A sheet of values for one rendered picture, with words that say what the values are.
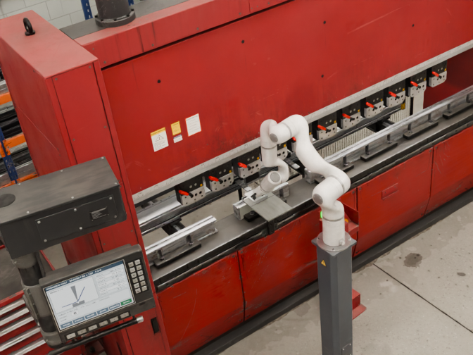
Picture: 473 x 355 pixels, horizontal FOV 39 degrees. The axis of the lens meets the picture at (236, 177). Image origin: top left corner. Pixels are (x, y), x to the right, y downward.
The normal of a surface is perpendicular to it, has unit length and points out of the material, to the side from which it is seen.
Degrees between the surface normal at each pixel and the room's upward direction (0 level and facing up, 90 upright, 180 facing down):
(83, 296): 90
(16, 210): 0
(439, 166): 90
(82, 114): 90
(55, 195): 1
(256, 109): 90
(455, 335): 0
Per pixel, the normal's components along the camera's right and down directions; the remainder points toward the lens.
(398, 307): -0.11, -0.81
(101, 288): 0.40, 0.49
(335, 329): -0.15, 0.58
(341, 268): 0.59, 0.41
